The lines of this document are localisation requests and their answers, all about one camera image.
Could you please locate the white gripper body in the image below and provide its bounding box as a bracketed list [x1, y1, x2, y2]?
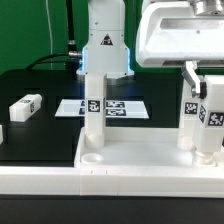
[135, 1, 224, 68]

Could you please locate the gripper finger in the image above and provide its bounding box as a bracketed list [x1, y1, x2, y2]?
[181, 61, 201, 97]

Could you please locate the white desk tabletop tray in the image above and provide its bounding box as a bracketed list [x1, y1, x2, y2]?
[73, 125, 224, 169]

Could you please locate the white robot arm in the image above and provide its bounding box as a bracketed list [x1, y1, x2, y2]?
[135, 0, 224, 98]

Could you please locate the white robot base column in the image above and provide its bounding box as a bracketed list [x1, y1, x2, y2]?
[77, 0, 134, 80]

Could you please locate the white sheet with fiducial tags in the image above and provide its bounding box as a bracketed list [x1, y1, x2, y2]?
[55, 99, 149, 119]

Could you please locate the white block at left edge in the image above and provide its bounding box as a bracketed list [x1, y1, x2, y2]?
[0, 125, 3, 145]

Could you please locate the black cable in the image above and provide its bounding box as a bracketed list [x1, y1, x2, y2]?
[25, 0, 83, 70]

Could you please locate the thin white cable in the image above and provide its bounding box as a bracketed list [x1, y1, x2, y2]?
[45, 0, 54, 71]

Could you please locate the white front fence rail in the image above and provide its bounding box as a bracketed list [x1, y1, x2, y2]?
[0, 166, 224, 198]

